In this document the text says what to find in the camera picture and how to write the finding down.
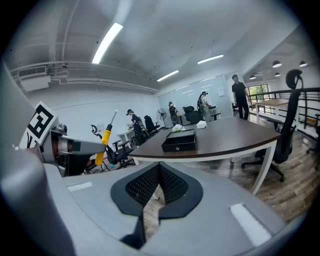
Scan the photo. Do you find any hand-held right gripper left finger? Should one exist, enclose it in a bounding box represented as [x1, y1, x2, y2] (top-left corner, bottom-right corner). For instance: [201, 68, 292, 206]
[62, 161, 161, 254]

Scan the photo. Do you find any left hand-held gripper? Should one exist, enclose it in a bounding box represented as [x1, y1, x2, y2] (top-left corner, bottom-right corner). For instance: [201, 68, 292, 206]
[19, 101, 107, 176]

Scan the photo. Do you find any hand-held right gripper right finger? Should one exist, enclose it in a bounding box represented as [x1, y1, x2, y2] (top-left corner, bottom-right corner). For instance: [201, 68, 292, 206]
[141, 161, 287, 255]

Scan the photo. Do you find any yellow tool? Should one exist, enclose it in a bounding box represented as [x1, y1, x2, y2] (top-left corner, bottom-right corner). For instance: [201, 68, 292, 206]
[94, 109, 119, 166]

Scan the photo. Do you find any black case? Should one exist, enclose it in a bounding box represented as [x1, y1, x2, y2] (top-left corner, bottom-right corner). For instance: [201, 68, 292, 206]
[161, 128, 198, 153]

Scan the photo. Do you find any small white desk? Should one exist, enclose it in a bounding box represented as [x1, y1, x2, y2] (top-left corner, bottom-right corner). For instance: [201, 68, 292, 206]
[117, 130, 138, 149]
[208, 106, 222, 121]

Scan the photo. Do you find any black standing fan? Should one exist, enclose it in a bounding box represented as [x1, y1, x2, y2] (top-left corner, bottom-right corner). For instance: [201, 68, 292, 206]
[156, 107, 168, 130]

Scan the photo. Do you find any white ceiling air conditioner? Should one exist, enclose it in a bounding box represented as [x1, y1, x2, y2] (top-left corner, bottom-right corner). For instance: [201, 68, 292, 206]
[17, 64, 53, 93]

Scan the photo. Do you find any long ceiling light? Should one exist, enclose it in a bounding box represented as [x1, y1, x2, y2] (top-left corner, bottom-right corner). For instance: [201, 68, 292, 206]
[156, 69, 180, 82]
[197, 54, 225, 65]
[91, 22, 124, 65]

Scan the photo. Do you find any window with green view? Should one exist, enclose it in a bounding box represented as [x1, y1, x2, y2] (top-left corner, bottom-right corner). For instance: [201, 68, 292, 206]
[248, 84, 270, 97]

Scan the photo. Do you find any black metal railing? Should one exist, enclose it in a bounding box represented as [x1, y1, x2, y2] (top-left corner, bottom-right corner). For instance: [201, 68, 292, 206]
[249, 87, 320, 131]

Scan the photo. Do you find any light wooden table white frame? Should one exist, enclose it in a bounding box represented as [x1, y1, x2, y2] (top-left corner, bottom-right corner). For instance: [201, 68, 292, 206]
[251, 98, 292, 126]

